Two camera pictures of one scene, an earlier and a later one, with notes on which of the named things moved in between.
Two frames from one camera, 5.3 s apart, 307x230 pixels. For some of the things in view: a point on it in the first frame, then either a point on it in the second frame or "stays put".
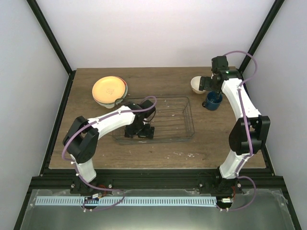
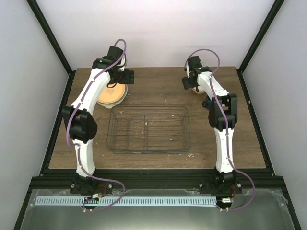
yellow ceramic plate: [107, 89] stays put
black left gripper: [145, 134] → [127, 79]
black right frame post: [264, 28] stays put
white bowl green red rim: [112, 105] stays put
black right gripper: [206, 86] → [186, 85]
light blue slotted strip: [91, 201] stays put
